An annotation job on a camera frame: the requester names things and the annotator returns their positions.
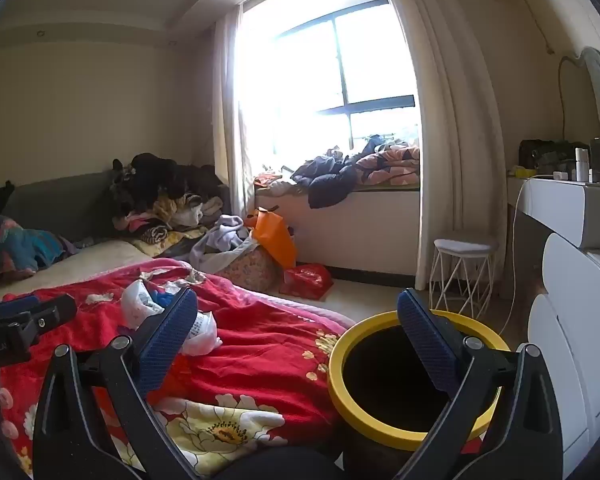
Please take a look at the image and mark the black clothes heap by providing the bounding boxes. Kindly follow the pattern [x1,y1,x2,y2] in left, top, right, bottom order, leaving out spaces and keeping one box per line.
[111,152,227,217]

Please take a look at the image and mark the black bag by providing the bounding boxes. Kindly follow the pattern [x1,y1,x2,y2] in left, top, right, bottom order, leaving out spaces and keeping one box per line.
[518,138,577,177]

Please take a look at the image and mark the white dresser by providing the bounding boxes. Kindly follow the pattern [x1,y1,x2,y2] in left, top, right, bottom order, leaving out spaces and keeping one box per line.
[507,175,600,467]

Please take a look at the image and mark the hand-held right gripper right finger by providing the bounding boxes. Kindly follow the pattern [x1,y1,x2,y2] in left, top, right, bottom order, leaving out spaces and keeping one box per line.
[395,287,566,480]

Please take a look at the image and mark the grey padded headboard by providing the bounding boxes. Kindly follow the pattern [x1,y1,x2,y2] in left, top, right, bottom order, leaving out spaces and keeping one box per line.
[0,172,117,247]

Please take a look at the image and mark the sheer white curtain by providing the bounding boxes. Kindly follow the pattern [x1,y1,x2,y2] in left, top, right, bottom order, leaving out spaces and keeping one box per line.
[211,5,262,222]

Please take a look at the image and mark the pale grey garment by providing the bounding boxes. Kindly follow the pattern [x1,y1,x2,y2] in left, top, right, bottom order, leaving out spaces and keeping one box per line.
[189,214,254,267]

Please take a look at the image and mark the orange and white clothes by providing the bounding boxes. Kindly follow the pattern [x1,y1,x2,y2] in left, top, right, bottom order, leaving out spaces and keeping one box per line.
[254,169,302,197]

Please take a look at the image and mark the white plastic bag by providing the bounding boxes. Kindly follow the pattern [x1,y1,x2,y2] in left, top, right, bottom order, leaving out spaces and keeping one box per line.
[120,280,224,357]

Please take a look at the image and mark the orange bag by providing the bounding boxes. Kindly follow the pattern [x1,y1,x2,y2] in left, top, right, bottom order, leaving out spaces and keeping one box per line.
[244,206,299,271]

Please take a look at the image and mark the beige bed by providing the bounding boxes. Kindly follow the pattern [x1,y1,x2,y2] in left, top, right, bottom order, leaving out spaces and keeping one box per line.
[0,239,156,307]

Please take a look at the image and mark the window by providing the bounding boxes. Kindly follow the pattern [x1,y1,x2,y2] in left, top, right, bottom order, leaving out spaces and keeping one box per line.
[239,0,424,162]

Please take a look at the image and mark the white wire stool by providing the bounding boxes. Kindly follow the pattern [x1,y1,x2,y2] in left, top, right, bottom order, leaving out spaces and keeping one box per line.
[428,237,499,319]

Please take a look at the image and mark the teal floral cloth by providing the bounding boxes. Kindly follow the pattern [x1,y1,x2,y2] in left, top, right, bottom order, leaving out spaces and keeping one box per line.
[0,214,67,279]

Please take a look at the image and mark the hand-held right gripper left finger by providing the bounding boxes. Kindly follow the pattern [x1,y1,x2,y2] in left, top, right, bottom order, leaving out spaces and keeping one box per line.
[32,287,201,480]

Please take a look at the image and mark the yellow rimmed black bin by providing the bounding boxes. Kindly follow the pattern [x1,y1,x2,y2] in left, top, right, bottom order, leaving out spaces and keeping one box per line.
[327,310,512,480]

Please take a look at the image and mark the floral storage box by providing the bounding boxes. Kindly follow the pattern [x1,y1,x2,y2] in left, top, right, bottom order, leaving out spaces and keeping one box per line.
[214,241,284,294]

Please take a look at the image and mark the pink patterned quilt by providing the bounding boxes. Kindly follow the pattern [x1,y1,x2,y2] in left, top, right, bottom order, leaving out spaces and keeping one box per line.
[355,143,422,187]

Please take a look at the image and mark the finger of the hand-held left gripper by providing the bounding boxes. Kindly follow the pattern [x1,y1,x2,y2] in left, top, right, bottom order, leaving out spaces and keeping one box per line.
[0,294,40,319]
[7,293,79,354]

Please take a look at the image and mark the red floral blanket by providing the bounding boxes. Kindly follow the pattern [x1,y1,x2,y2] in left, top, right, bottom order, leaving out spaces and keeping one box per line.
[0,258,357,480]

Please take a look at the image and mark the black sock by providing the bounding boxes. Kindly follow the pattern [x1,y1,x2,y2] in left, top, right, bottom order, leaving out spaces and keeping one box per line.
[0,180,17,214]

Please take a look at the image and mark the red plastic bag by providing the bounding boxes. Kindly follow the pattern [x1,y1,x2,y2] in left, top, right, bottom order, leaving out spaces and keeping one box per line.
[278,263,335,302]

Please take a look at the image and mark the pile of folded clothes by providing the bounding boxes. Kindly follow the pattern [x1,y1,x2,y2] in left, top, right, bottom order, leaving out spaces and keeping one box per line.
[112,192,227,247]

